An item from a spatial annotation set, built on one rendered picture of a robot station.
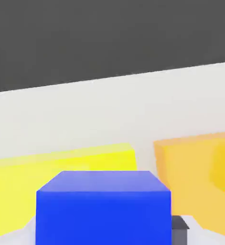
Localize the small blue cube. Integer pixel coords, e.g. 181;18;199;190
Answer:
35;170;172;245

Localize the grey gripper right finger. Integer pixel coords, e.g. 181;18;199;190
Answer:
171;215;225;245

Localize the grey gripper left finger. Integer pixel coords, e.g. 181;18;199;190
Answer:
0;215;37;245

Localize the large orange box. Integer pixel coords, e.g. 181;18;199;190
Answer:
153;130;225;240

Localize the large yellow box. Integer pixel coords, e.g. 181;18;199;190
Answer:
0;142;138;241

